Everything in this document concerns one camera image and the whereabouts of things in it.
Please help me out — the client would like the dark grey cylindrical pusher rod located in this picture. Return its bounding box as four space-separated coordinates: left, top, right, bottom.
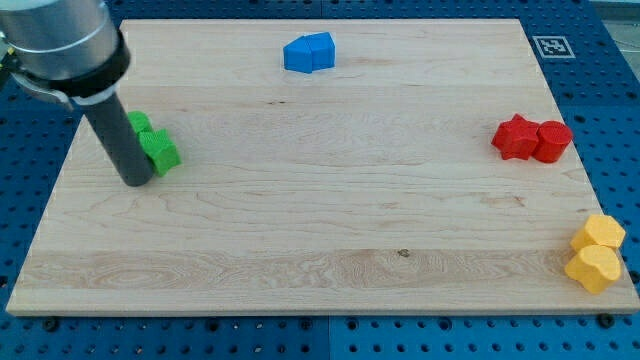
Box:
81 93 154 187

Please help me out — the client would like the red cylinder block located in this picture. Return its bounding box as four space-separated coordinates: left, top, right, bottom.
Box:
532 120 573 163

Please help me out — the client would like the wooden board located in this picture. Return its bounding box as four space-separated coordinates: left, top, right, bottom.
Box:
7 19 639 317

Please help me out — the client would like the yellow hexagon block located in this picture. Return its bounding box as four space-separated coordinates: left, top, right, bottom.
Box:
570 214 626 251

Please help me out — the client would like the white fiducial marker tag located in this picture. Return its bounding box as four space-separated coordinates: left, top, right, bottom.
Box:
533 35 575 59

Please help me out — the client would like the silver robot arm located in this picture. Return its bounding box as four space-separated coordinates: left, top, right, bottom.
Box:
1 0 153 187

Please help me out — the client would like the yellow heart block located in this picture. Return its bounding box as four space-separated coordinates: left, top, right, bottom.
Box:
564 245 622 295

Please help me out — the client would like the green star block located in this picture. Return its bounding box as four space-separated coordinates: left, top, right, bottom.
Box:
138 129 182 177

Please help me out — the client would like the red star block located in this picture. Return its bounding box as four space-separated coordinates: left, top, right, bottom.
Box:
491 113 540 160

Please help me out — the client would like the blue cube block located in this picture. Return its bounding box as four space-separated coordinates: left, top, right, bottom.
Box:
305 32 335 71

